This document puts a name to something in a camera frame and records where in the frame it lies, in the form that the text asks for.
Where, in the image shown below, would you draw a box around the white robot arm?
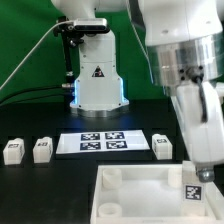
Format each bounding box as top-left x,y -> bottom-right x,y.
51,0 -> 224,182

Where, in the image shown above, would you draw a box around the black cables on table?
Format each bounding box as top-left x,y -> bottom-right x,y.
0,83 -> 76,107

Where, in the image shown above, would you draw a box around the white cable behind arm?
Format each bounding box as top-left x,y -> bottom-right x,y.
124,6 -> 151,68

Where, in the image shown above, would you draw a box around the white board with tags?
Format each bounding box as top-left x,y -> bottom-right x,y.
56,130 -> 150,155

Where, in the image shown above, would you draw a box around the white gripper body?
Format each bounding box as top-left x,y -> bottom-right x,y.
171,82 -> 224,167

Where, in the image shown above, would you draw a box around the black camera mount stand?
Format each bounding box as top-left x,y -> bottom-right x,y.
53,16 -> 84,88

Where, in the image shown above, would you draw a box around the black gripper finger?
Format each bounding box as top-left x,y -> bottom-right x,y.
196,167 -> 214,183

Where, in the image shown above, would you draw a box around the white camera cable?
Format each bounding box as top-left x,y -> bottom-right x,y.
0,20 -> 73,92

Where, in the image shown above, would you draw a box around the silver camera on mount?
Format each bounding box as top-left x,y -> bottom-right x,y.
67,18 -> 110,34

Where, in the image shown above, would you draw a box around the white square tabletop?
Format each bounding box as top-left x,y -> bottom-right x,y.
90,164 -> 224,224

